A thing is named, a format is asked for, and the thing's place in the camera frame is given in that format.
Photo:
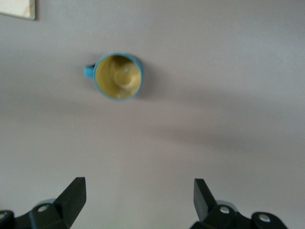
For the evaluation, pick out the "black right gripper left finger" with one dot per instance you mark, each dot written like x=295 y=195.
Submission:
x=69 y=202

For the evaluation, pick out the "wooden cutting board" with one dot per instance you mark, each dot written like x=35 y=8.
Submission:
x=16 y=7

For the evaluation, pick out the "teal ribbed cup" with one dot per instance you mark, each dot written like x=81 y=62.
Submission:
x=119 y=76

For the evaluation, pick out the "brown table cover cloth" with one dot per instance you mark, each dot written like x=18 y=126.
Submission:
x=152 y=143

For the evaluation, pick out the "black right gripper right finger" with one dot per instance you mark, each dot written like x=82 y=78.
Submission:
x=203 y=202

